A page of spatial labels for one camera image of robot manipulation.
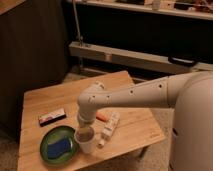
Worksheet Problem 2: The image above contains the white ceramic cup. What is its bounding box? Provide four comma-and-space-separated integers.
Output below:
74, 128, 96, 154

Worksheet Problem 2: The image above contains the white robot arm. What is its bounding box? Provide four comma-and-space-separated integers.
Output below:
77, 71, 213, 171

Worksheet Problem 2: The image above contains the small white piece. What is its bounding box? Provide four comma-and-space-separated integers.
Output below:
98, 140, 105, 148

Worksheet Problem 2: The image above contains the orange carrot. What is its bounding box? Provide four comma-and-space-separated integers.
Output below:
96, 112, 109, 122

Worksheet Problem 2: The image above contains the green plate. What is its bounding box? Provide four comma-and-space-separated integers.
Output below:
40, 125, 79, 166

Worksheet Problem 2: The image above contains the blue sponge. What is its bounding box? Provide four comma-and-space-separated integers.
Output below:
47, 138, 71, 159

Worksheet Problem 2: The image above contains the wooden table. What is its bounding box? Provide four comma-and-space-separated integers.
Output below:
17, 71, 165, 171

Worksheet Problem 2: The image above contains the dark snack bar box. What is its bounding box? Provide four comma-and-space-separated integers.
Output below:
38, 108, 66, 127

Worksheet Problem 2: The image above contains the metal pole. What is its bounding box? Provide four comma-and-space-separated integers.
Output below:
72, 0, 84, 71

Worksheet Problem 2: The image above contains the grey metal shelf rail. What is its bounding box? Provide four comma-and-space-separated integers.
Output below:
69, 41, 213, 74

